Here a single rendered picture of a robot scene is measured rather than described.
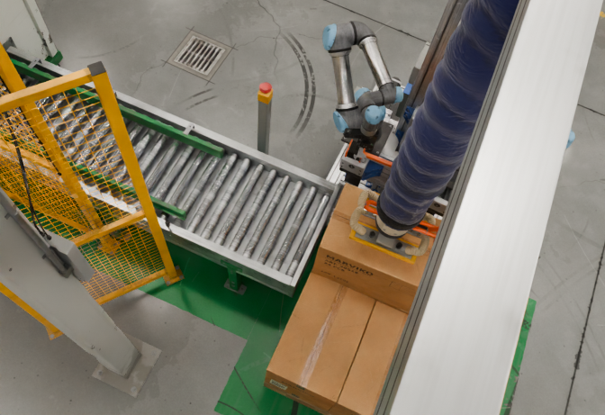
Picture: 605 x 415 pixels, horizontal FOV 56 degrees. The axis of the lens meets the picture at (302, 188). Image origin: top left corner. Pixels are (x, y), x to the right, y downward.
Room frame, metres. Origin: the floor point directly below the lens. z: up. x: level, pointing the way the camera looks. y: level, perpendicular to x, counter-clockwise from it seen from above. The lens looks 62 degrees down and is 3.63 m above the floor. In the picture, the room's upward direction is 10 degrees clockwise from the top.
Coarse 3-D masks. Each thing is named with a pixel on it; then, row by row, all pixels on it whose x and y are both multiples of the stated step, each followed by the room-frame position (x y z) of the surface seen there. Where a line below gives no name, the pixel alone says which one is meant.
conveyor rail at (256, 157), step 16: (48, 64) 2.15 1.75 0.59; (128, 96) 2.01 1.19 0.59; (144, 112) 1.93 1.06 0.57; (160, 112) 1.94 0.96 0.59; (176, 128) 1.88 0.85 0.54; (192, 128) 1.86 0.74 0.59; (224, 144) 1.79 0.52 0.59; (240, 144) 1.81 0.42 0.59; (256, 160) 1.74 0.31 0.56; (272, 160) 1.74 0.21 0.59; (304, 176) 1.67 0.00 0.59; (320, 192) 1.63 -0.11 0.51
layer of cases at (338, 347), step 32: (320, 288) 1.01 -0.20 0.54; (320, 320) 0.83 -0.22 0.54; (352, 320) 0.86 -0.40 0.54; (384, 320) 0.89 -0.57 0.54; (288, 352) 0.64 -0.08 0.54; (320, 352) 0.66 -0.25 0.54; (352, 352) 0.69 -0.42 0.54; (384, 352) 0.73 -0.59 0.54; (288, 384) 0.49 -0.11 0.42; (320, 384) 0.50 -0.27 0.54; (352, 384) 0.53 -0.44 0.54
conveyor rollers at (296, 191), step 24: (24, 120) 1.73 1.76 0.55; (72, 120) 1.80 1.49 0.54; (96, 120) 1.83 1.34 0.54; (72, 144) 1.63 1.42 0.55; (96, 144) 1.67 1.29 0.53; (144, 144) 1.72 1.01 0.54; (144, 168) 1.55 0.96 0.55; (192, 168) 1.61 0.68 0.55; (240, 168) 1.67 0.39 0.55; (192, 192) 1.46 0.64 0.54; (216, 192) 1.49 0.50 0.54; (264, 192) 1.54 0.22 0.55; (312, 192) 1.60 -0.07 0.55; (168, 216) 1.28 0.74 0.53; (216, 216) 1.33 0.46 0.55; (264, 216) 1.38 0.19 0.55; (288, 216) 1.42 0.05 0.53; (312, 216) 1.45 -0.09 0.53; (216, 240) 1.18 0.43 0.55; (240, 240) 1.21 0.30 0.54; (288, 240) 1.26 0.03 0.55; (264, 264) 1.10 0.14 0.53
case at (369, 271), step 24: (360, 192) 1.44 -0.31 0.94; (336, 216) 1.28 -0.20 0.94; (360, 216) 1.30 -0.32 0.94; (336, 240) 1.14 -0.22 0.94; (408, 240) 1.21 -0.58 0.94; (432, 240) 1.24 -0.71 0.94; (336, 264) 1.07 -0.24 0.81; (360, 264) 1.05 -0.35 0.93; (384, 264) 1.06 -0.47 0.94; (408, 264) 1.09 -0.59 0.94; (360, 288) 1.03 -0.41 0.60; (384, 288) 1.01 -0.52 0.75; (408, 288) 0.99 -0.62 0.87
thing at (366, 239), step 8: (360, 224) 1.20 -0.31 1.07; (352, 232) 1.15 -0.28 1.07; (368, 232) 1.16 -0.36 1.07; (376, 232) 1.17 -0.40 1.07; (360, 240) 1.11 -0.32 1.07; (368, 240) 1.12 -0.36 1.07; (400, 240) 1.15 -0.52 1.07; (376, 248) 1.09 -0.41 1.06; (384, 248) 1.09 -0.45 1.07; (392, 248) 1.10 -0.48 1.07; (400, 248) 1.10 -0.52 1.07; (400, 256) 1.07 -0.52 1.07; (408, 256) 1.08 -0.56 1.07; (416, 256) 1.09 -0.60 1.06
